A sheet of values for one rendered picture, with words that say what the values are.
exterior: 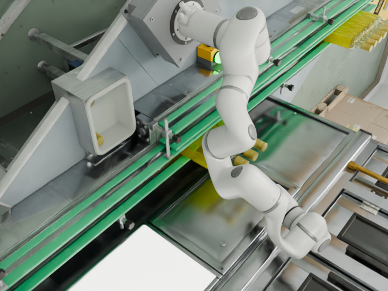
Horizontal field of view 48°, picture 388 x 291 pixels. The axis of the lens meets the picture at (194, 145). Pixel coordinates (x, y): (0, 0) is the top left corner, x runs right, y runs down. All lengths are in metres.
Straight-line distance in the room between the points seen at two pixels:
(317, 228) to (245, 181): 0.27
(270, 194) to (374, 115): 4.90
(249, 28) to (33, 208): 0.82
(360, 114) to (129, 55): 4.73
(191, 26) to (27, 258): 0.83
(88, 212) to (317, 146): 1.00
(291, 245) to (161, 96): 0.70
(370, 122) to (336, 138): 3.90
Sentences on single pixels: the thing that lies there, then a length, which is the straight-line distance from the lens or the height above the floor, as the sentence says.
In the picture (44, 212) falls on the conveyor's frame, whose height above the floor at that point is 0.85.
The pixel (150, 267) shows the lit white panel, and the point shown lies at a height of 1.13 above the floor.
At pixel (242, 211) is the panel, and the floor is 1.22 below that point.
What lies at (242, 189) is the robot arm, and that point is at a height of 1.34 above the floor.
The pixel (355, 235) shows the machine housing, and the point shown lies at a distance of 1.64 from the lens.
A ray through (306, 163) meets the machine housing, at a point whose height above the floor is 1.26.
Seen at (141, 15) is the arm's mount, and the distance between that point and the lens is 1.34.
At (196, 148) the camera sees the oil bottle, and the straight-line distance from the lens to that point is 1.55.
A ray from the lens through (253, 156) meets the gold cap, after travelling 1.56.
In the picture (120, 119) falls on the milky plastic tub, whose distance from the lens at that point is 1.51.
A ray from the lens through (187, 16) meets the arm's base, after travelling 1.40.
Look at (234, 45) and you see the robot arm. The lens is 1.14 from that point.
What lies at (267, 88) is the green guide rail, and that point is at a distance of 1.97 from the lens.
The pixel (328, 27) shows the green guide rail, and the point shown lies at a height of 0.95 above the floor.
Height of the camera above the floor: 1.74
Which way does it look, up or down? 29 degrees down
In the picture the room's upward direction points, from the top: 119 degrees clockwise
